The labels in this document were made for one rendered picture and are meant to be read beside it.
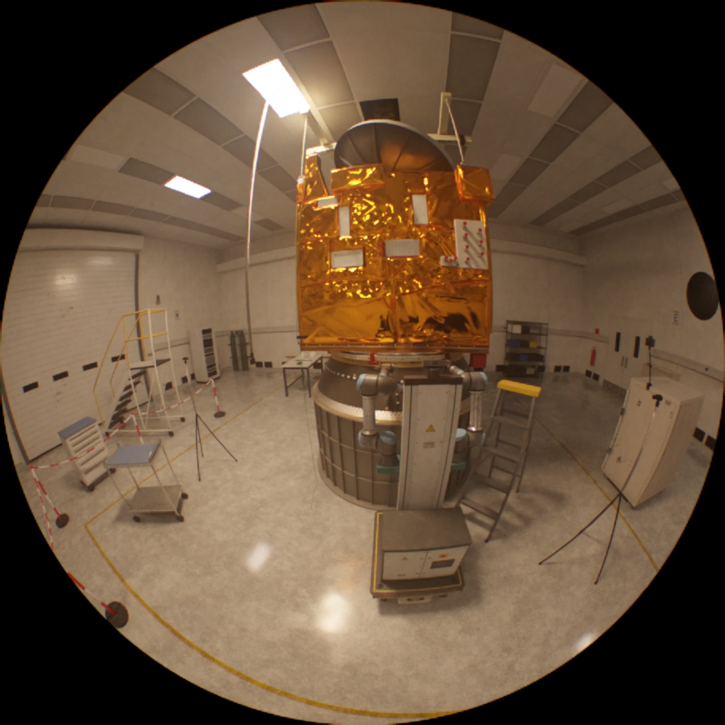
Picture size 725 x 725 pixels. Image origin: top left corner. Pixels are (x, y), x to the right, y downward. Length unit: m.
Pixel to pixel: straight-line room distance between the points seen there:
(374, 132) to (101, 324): 7.46
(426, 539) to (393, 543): 0.20
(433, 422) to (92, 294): 7.92
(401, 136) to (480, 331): 2.29
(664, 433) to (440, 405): 2.94
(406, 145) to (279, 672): 4.81
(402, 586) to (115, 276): 8.60
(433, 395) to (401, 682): 2.10
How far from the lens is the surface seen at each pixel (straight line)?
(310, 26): 3.32
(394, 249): 2.31
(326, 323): 2.35
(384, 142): 3.10
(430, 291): 2.23
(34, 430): 7.66
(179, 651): 2.60
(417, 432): 1.44
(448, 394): 1.38
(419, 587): 2.00
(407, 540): 1.59
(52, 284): 7.68
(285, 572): 2.49
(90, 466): 4.71
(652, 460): 3.64
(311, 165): 3.04
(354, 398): 2.31
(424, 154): 3.00
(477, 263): 2.31
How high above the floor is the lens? 2.15
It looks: 13 degrees down
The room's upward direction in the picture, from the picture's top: 2 degrees counter-clockwise
